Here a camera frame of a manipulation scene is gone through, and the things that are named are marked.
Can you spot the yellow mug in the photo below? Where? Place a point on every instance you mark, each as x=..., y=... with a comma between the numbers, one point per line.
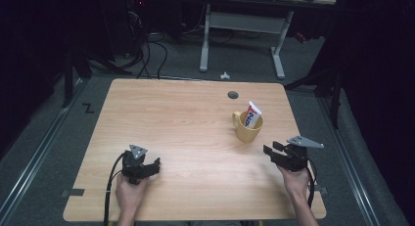
x=248, y=133

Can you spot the white toothpaste tube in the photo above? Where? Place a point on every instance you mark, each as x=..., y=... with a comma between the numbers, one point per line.
x=252, y=116

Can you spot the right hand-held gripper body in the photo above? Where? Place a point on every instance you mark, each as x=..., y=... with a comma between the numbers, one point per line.
x=295, y=154

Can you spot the grey metal frame desk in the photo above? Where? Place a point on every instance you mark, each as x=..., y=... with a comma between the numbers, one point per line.
x=243, y=22

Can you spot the black tape strip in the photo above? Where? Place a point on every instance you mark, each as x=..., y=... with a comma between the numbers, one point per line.
x=73, y=192
x=322, y=190

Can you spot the black metal stand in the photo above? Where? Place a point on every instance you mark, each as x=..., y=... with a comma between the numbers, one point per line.
x=68, y=82
x=334, y=99

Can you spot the person's left hand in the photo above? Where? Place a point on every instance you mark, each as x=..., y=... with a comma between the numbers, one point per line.
x=129, y=196

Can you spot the person's right hand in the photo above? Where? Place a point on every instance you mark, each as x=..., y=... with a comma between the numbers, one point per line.
x=295, y=182

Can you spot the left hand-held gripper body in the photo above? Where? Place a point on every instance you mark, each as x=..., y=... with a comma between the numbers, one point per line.
x=133, y=165

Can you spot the small white floor scrap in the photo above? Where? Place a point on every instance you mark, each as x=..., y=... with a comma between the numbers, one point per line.
x=224, y=76

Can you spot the dark computer tower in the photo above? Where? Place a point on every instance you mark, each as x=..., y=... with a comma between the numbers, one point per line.
x=135, y=20

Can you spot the metal floor rail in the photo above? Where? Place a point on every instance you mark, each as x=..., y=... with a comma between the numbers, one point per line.
x=39, y=154
x=352, y=167

